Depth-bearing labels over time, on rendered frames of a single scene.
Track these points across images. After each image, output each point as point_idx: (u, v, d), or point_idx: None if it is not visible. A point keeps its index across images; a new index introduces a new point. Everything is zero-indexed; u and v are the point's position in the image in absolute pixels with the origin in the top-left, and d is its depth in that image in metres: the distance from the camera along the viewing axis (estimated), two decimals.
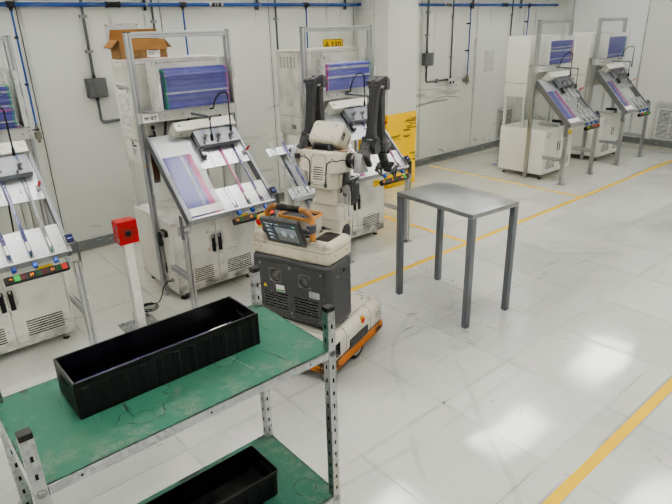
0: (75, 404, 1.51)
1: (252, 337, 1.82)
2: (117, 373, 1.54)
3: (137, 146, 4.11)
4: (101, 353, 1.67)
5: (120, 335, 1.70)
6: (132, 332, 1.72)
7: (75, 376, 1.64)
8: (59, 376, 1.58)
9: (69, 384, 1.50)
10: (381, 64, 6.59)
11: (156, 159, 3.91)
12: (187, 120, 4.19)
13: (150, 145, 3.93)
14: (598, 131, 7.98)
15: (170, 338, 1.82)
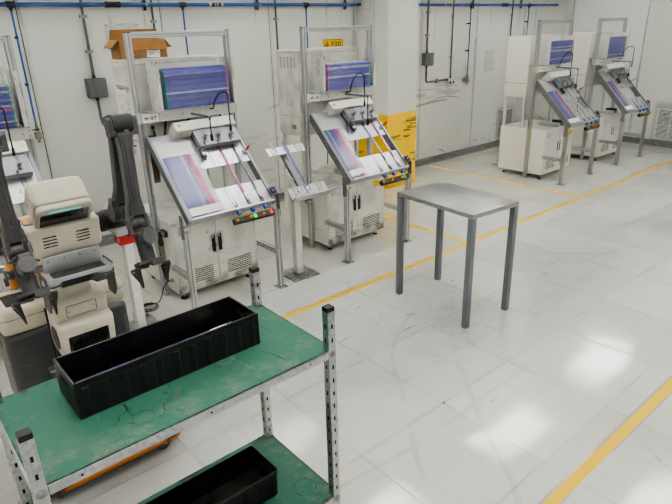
0: (75, 404, 1.51)
1: (252, 337, 1.82)
2: (117, 373, 1.54)
3: (137, 146, 4.11)
4: (101, 353, 1.67)
5: (120, 335, 1.70)
6: (132, 332, 1.72)
7: (75, 376, 1.64)
8: (59, 376, 1.58)
9: (69, 384, 1.50)
10: (381, 64, 6.59)
11: (156, 159, 3.91)
12: (187, 120, 4.19)
13: (150, 145, 3.93)
14: (598, 131, 7.98)
15: (170, 338, 1.82)
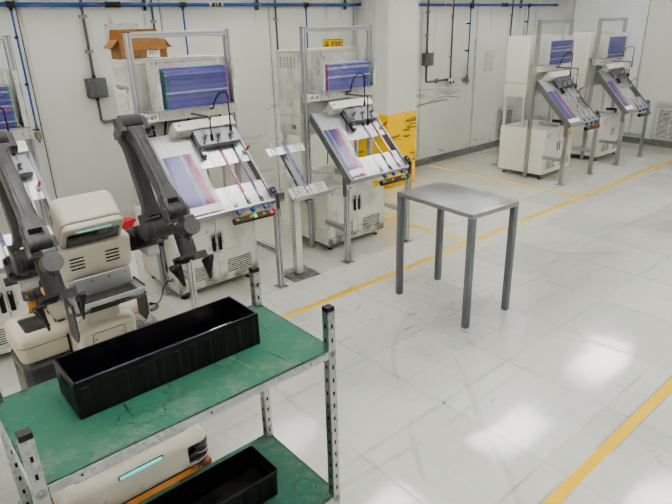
0: (75, 404, 1.51)
1: (252, 337, 1.82)
2: (117, 373, 1.54)
3: None
4: (101, 353, 1.67)
5: (120, 335, 1.70)
6: (132, 332, 1.72)
7: (75, 376, 1.64)
8: (59, 376, 1.58)
9: (69, 384, 1.50)
10: (381, 64, 6.59)
11: None
12: (187, 120, 4.19)
13: (150, 145, 3.93)
14: (598, 131, 7.98)
15: (170, 338, 1.82)
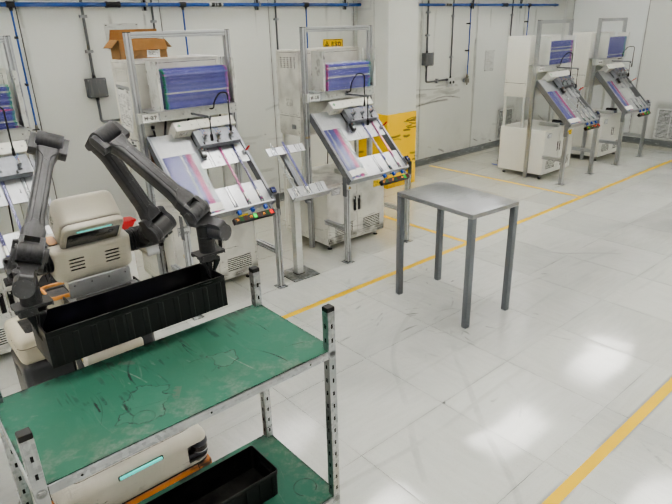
0: (48, 354, 1.62)
1: (219, 298, 1.93)
2: (87, 325, 1.65)
3: (137, 146, 4.11)
4: (75, 312, 1.79)
5: (93, 295, 1.81)
6: (105, 293, 1.83)
7: None
8: (35, 330, 1.69)
9: (42, 334, 1.61)
10: (381, 64, 6.59)
11: (156, 159, 3.91)
12: (187, 120, 4.19)
13: (150, 145, 3.93)
14: (598, 131, 7.98)
15: (142, 301, 1.93)
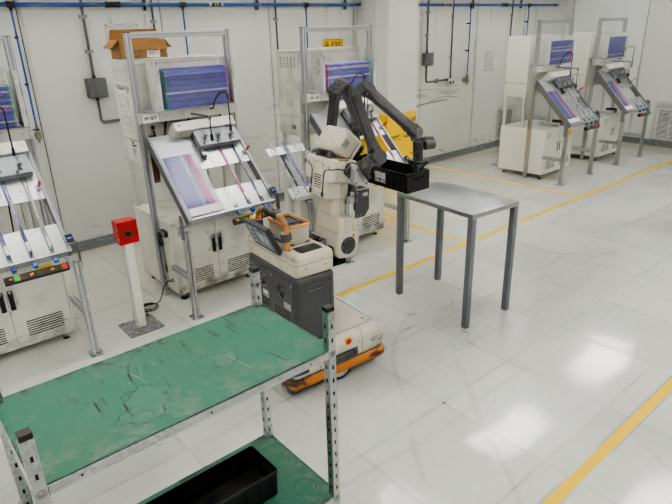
0: (426, 182, 3.25)
1: None
2: None
3: (137, 146, 4.11)
4: (392, 176, 3.26)
5: (385, 168, 3.29)
6: (381, 168, 3.32)
7: (402, 186, 3.22)
8: (412, 180, 3.18)
9: (425, 172, 3.23)
10: (381, 64, 6.59)
11: (156, 159, 3.91)
12: (187, 120, 4.19)
13: (150, 145, 3.93)
14: (598, 131, 7.98)
15: (369, 175, 3.44)
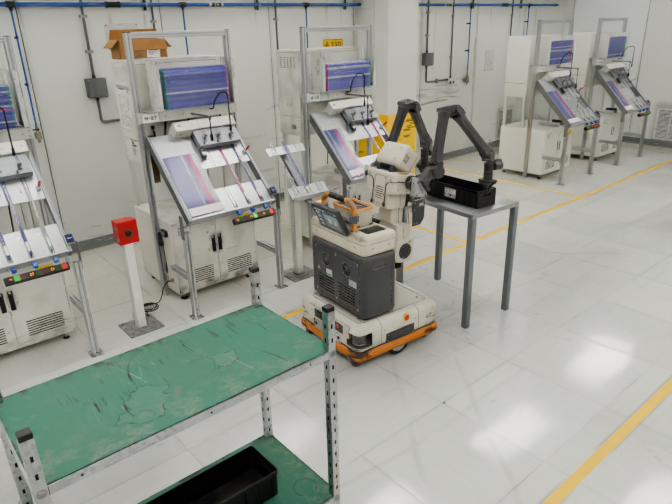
0: (493, 199, 3.67)
1: None
2: (482, 186, 3.74)
3: (137, 146, 4.11)
4: (463, 193, 3.67)
5: (455, 186, 3.70)
6: (452, 185, 3.73)
7: (472, 202, 3.62)
8: (482, 197, 3.59)
9: (492, 190, 3.64)
10: (381, 64, 6.59)
11: (156, 159, 3.91)
12: (187, 120, 4.19)
13: (150, 145, 3.93)
14: (598, 131, 7.98)
15: (438, 191, 3.85)
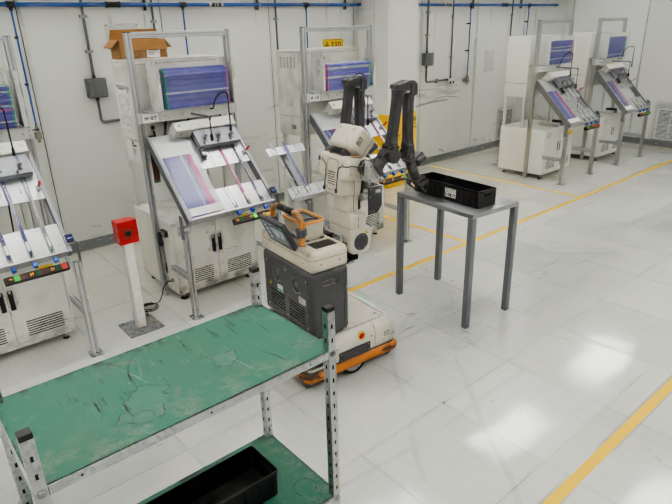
0: (493, 199, 3.67)
1: None
2: (482, 186, 3.74)
3: (137, 146, 4.11)
4: (463, 193, 3.67)
5: (456, 186, 3.71)
6: (452, 185, 3.74)
7: (472, 202, 3.63)
8: (482, 197, 3.60)
9: (492, 190, 3.64)
10: (381, 64, 6.59)
11: (156, 159, 3.91)
12: (187, 120, 4.19)
13: (150, 145, 3.93)
14: (598, 131, 7.98)
15: (439, 191, 3.85)
